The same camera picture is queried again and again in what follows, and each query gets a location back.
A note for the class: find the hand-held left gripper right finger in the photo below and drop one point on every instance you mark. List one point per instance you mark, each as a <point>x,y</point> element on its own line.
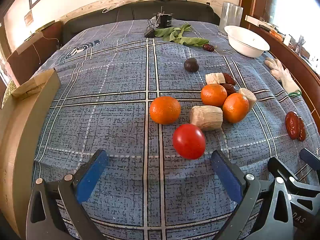
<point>225,175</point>

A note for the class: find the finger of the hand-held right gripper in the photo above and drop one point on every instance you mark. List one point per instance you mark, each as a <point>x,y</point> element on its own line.
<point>311,157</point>
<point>300,177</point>

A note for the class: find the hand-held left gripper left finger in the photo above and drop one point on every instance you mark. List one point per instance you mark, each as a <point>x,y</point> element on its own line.
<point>92,177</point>

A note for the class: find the red date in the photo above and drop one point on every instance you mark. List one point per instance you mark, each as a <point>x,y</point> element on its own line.
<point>292,125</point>
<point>229,88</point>
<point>302,130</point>
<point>229,78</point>
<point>208,47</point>

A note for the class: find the red tomato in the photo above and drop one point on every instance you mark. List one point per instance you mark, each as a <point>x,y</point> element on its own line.
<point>189,141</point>

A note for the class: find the large beige yam piece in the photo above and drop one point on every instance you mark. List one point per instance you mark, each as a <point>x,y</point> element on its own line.
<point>206,117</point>

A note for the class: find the orange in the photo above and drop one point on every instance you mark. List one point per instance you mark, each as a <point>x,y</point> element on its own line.
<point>213,95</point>
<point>235,107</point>
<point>165,110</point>

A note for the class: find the cardboard box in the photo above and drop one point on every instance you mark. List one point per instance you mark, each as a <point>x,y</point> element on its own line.
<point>22,142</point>

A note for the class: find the slim beige yam piece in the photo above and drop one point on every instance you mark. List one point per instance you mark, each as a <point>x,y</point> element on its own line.
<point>248,97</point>

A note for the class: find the short beige yam piece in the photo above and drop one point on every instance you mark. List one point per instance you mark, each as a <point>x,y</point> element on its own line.
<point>215,78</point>

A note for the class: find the white work glove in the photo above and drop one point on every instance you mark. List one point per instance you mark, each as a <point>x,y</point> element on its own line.
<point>282,73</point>

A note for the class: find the blue plaid blanket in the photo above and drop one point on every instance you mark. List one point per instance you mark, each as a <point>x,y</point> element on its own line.
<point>112,80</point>

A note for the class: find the wooden side cabinet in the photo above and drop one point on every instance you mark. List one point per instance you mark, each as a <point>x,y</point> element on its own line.
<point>287,47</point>

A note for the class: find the dark purple round fruit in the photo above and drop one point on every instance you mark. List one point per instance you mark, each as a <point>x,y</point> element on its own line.
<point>191,65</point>

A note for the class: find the white bowl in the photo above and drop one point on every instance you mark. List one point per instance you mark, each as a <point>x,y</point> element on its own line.
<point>246,41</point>

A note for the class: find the brown cardboard panel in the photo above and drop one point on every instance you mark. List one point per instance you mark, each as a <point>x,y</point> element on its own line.
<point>32,52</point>

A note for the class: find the green leafy sprig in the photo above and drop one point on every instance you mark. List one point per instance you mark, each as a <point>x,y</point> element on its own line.
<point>175,35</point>

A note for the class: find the small black wedge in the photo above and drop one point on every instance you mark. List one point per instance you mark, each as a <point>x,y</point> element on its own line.
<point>150,33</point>

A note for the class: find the clear plastic container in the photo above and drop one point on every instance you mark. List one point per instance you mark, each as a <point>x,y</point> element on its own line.
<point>231,15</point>

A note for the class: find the black power adapter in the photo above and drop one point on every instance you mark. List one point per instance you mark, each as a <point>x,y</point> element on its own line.
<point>163,20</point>

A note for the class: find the black sofa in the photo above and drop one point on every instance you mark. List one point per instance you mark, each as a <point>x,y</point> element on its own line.
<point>125,12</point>

